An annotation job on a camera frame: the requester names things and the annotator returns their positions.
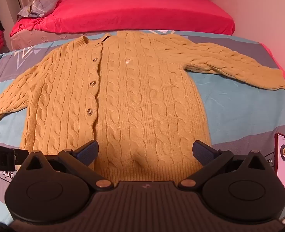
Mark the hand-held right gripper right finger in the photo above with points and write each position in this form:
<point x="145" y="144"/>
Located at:
<point x="201" y="149"/>

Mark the smartphone in red case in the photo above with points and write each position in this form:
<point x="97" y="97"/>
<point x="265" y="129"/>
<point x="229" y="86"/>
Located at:
<point x="283" y="164"/>

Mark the grey-blue crumpled cloth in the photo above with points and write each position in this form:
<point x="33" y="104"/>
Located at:
<point x="39" y="6"/>

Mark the blue grey printed blanket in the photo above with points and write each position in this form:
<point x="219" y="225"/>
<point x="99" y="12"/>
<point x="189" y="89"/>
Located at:
<point x="229" y="106"/>

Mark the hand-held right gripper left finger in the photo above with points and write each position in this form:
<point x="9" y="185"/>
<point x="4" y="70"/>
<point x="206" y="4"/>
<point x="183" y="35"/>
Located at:
<point x="89" y="152"/>

